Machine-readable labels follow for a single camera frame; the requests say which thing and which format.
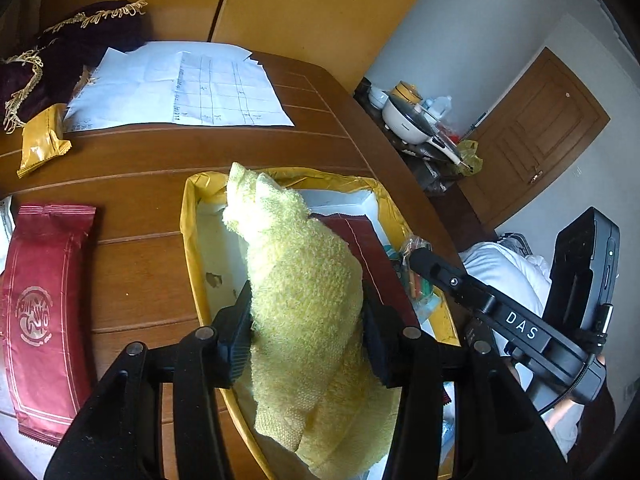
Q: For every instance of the small yellow foil packet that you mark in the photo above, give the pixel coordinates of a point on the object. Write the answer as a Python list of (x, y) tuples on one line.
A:
[(43, 139)]

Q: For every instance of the yellow wooden wardrobe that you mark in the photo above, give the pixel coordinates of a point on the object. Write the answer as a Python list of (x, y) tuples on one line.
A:
[(240, 5)]

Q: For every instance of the yellow lined white box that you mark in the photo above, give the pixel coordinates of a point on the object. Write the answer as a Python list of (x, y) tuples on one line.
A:
[(215, 258)]

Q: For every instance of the red foil package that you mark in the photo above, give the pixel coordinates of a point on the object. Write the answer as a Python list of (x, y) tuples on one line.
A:
[(370, 254), (43, 312)]

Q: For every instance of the yellow towel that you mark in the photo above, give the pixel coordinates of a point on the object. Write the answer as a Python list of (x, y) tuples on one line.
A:
[(315, 391)]

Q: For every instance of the white paper sheets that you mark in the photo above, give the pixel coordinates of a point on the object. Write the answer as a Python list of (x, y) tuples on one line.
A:
[(177, 82)]

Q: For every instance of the white bedding pile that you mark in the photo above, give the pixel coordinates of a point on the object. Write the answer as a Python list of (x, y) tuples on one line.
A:
[(499, 267)]

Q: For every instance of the brown wooden door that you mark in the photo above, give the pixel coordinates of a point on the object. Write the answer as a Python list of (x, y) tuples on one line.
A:
[(537, 130)]

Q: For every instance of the purple fringed velvet cloth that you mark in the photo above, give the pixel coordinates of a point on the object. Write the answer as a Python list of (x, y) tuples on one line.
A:
[(50, 70)]

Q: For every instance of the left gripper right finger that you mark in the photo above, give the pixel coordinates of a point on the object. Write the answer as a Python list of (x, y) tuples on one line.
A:
[(497, 432)]

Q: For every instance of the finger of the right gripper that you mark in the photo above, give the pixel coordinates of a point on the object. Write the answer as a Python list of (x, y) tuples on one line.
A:
[(467, 291)]

